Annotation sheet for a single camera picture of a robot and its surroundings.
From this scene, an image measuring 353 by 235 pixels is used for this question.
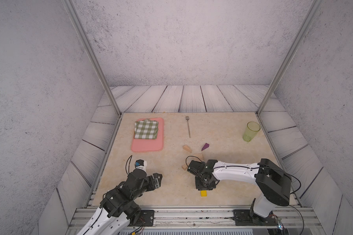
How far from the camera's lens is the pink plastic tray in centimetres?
101

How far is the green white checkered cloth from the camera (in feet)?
3.50

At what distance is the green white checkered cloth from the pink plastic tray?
0.6 inches
